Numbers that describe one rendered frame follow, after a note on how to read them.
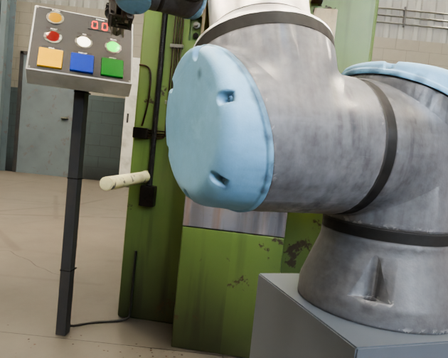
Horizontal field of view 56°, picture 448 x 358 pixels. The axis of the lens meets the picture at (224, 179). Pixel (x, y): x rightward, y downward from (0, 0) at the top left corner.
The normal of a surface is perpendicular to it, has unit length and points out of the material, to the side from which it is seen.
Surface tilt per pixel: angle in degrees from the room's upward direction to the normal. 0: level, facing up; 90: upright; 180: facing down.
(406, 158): 96
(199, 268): 90
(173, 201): 90
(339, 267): 70
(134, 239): 90
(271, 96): 66
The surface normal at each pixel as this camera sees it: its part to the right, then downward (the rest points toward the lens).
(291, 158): 0.40, 0.31
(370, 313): -0.41, 0.02
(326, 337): -0.94, -0.07
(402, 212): -0.18, 0.05
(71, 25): 0.33, -0.41
